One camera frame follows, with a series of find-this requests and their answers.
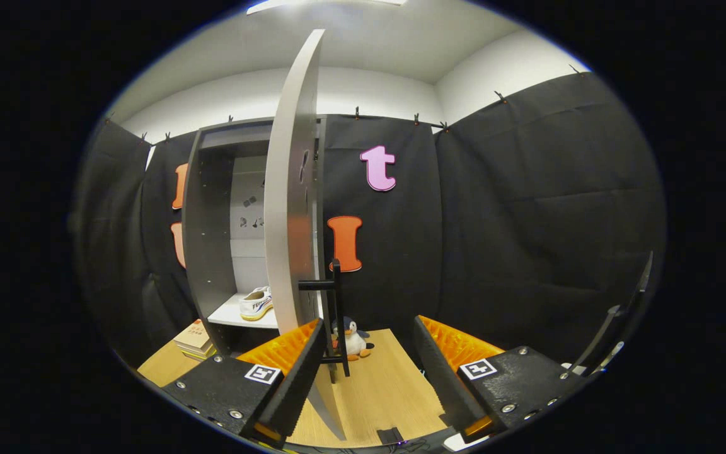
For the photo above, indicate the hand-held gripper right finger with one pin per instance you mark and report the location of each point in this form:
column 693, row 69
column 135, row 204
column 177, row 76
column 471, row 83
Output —
column 445, row 378

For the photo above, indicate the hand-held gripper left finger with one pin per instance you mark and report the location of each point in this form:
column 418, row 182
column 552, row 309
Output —
column 297, row 384

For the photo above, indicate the white canvas shoe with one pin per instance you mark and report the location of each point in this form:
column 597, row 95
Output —
column 254, row 306

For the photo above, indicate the beige shoe cabinet door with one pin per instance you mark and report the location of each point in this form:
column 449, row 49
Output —
column 287, row 221

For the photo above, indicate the dark grey shoe cabinet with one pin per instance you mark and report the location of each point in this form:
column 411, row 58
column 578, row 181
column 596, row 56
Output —
column 208, row 239

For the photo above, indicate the white cabinet shelf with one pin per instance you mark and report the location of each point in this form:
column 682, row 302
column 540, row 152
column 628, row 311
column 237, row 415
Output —
column 227, row 315

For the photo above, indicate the penguin plush toy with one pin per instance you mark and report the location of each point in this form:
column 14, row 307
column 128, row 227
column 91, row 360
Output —
column 355, row 343

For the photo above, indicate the yellow edged book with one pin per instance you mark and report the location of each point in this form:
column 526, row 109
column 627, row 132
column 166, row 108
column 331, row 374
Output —
column 202, row 353

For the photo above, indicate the tan cover book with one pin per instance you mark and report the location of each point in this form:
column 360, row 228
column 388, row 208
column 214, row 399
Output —
column 191, row 334

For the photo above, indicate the black backdrop cloth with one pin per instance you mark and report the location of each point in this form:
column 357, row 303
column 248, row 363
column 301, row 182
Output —
column 527, row 252

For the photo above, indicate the black stand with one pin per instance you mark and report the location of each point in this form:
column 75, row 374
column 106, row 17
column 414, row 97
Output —
column 615, row 321

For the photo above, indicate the row of black cloth clips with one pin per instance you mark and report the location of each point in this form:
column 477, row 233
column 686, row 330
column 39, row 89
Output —
column 357, row 113

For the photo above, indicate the ceiling light panel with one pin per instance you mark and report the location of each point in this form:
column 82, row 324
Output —
column 325, row 5

